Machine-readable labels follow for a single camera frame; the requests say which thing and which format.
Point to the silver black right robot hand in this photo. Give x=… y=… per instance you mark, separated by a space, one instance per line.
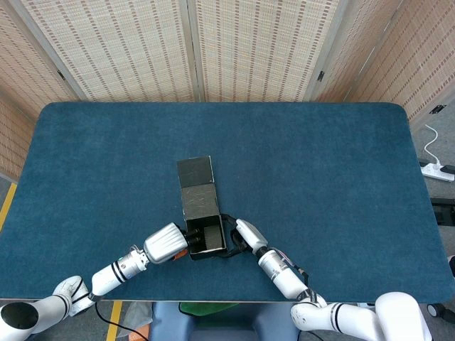
x=252 y=236

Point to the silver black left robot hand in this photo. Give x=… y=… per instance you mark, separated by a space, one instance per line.
x=165 y=243

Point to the black cardboard folding box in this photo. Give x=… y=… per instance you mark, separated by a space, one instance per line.
x=199 y=202

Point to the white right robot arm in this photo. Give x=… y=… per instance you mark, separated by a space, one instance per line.
x=284 y=277

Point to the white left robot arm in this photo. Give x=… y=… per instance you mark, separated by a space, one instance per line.
x=110 y=277

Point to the green cloth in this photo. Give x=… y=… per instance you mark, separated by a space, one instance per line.
x=202 y=308

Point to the grey cloth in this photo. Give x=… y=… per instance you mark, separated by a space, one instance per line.
x=136 y=316

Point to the yellow floor tape strip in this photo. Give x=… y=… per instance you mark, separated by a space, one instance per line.
x=114 y=319
x=9 y=202

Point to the orange object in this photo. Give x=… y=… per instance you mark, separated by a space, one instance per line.
x=140 y=335

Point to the blue felt table mat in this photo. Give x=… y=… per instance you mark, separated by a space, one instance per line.
x=106 y=160

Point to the black screen hinge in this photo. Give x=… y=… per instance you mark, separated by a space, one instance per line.
x=61 y=74
x=321 y=75
x=437 y=109

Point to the white power strip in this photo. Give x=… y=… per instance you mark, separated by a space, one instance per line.
x=435 y=173

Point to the black equipment stand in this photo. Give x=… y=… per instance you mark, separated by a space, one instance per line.
x=444 y=209

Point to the bamboo folding screen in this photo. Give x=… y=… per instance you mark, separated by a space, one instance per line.
x=124 y=53

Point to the black caster wheel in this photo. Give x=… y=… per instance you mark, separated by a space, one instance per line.
x=435 y=309

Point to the black white shoe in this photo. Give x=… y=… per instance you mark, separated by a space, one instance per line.
x=452 y=264

